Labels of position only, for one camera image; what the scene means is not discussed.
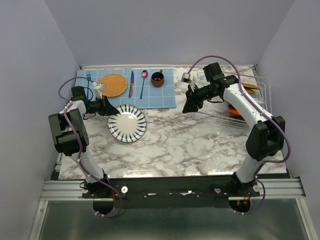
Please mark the woven orange trivet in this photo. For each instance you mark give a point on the woven orange trivet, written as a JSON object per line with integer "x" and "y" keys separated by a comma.
{"x": 115, "y": 84}

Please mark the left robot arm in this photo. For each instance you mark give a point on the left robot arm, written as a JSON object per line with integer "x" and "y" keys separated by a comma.
{"x": 70, "y": 137}

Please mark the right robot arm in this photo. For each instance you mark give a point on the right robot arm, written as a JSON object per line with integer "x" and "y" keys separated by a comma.
{"x": 266, "y": 135}

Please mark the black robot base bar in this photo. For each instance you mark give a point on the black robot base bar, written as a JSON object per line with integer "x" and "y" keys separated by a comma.
{"x": 172, "y": 192}

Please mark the brown ceramic mug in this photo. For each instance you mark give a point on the brown ceramic mug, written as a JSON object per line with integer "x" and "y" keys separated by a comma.
{"x": 158, "y": 79}

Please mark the yellow plate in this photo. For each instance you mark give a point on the yellow plate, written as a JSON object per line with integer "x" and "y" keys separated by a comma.
{"x": 250, "y": 86}

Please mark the blue fork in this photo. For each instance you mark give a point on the blue fork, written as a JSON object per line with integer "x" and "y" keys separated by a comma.
{"x": 88, "y": 75}

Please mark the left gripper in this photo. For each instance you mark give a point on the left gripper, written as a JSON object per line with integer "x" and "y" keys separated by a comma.
{"x": 106, "y": 108}

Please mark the aluminium frame rail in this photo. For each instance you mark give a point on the aluminium frame rail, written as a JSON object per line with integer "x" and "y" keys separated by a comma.
{"x": 70, "y": 190}

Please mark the orange plate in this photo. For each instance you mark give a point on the orange plate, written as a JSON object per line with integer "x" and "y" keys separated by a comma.
{"x": 233, "y": 112}

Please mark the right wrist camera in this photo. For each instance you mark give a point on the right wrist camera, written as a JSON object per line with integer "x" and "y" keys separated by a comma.
{"x": 189, "y": 79}

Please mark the white wire dish rack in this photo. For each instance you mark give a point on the white wire dish rack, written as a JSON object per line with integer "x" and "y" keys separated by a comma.
{"x": 217, "y": 111}

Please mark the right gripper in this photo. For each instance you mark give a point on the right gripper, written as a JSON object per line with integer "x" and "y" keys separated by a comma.
{"x": 192, "y": 100}

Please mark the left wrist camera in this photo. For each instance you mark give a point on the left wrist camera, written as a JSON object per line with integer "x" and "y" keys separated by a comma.
{"x": 99, "y": 89}

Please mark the iridescent spoon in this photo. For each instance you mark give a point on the iridescent spoon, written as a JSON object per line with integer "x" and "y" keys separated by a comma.
{"x": 144, "y": 75}

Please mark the blue grid placemat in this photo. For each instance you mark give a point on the blue grid placemat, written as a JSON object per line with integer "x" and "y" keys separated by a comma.
{"x": 153, "y": 97}

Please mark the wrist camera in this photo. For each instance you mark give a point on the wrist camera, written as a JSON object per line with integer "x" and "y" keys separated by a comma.
{"x": 189, "y": 79}
{"x": 99, "y": 89}

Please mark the iridescent knife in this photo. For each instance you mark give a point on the iridescent knife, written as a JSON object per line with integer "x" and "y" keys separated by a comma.
{"x": 132, "y": 81}

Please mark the blue striped white plate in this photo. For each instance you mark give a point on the blue striped white plate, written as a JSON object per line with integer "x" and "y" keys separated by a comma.
{"x": 129, "y": 125}

